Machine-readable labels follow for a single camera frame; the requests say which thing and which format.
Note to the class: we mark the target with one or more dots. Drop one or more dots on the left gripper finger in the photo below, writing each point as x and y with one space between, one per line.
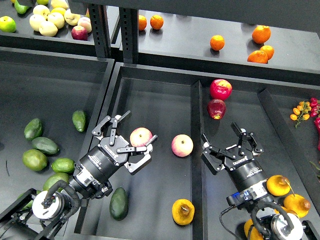
135 158
107 122

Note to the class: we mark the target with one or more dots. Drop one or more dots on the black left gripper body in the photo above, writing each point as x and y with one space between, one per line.
102 161

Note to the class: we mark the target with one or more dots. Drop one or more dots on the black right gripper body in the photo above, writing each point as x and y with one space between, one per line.
245 172

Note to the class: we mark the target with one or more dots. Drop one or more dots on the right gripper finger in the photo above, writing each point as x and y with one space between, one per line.
213 157
248 144

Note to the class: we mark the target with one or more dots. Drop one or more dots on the dark green avocado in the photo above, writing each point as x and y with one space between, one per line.
119 204

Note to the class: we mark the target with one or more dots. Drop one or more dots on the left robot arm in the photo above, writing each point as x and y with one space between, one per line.
40 216

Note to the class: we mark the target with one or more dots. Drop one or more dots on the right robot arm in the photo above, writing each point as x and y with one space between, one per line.
268 219

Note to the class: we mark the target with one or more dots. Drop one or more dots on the dark avocado top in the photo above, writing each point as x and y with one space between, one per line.
79 120

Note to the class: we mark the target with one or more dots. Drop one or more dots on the light green avocado middle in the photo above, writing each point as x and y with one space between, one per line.
63 165

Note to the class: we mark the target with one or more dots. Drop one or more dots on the light green avocado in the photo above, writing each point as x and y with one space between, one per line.
30 203
34 159
55 178
63 165

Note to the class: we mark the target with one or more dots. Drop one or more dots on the light green avocado lower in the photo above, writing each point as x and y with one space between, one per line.
55 178

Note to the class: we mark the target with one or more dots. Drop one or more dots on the dark avocado elongated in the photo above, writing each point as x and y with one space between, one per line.
45 145

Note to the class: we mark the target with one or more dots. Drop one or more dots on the dark avocado upper left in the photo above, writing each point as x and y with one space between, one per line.
33 129

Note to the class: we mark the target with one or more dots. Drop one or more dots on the yellow pear bottom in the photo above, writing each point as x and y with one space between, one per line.
251 232

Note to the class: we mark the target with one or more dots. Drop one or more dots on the light green avocado left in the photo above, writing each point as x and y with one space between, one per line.
34 159

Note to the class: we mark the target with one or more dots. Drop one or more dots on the light green avocado bottom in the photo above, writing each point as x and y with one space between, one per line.
30 203

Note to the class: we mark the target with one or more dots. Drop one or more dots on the pale yellow pear front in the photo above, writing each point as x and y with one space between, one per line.
48 29

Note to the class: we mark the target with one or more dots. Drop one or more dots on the pale yellow pear centre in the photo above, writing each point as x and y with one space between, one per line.
57 19

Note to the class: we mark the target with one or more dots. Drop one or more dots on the pink apple left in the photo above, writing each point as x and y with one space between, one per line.
140 136

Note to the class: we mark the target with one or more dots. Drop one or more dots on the pink apple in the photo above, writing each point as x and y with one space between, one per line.
140 136
182 145

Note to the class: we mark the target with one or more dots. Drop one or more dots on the pink apple right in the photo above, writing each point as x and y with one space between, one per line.
182 145

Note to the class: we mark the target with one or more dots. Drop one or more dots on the dark red apple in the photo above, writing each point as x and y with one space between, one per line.
216 109

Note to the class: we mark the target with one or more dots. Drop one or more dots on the black left tray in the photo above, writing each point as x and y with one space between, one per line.
51 87

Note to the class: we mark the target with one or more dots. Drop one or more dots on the black tray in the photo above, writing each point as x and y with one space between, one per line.
160 100
51 87

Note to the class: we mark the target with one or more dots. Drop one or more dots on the black centre tray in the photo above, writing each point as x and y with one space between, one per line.
160 100

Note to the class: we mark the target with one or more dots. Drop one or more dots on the bright red apple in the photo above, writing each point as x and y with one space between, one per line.
220 89

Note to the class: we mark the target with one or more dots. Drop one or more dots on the cherry tomato bunch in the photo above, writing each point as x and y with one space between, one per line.
301 113

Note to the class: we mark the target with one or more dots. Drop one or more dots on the black tray divider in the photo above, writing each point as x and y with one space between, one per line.
199 229

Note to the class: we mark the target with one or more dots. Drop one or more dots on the red chili peppers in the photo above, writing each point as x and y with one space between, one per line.
315 112

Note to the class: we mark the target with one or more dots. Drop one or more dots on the orange front right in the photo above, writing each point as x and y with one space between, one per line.
258 56

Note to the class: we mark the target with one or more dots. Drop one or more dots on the orange small right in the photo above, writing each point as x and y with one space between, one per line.
269 50

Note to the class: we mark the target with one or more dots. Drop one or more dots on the red apple on shelf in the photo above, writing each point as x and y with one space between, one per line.
79 33

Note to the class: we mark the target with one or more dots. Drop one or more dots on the orange tangerine middle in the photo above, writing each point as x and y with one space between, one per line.
217 42

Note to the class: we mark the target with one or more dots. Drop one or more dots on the orange tangerine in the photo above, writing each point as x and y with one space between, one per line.
156 22
217 42
142 22

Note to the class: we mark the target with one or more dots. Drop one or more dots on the large orange top right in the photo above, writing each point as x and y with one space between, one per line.
261 34

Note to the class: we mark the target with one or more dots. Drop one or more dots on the pale pink peach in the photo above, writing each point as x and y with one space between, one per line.
85 22

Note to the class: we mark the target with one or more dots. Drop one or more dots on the orange tangerine far left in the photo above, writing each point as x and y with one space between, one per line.
142 22

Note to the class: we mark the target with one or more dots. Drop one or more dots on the black shelf post left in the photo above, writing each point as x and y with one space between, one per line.
100 30

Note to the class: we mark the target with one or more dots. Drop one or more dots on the black shelf post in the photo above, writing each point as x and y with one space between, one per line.
128 19
100 30

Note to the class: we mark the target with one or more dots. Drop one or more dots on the black shelf post right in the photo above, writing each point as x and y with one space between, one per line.
128 19

